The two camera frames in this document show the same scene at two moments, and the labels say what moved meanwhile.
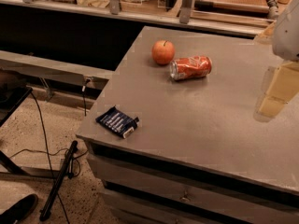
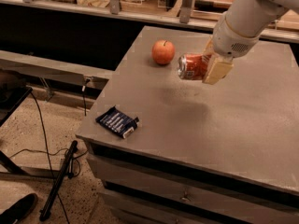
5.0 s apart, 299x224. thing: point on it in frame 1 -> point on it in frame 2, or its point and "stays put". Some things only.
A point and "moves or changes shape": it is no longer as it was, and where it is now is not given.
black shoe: [20, 210] stays put
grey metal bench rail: [43, 66] stays put
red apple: [163, 51] stays put
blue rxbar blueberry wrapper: [118, 121] stays put
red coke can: [190, 66] moves or changes shape
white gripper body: [287, 35] -> [231, 40]
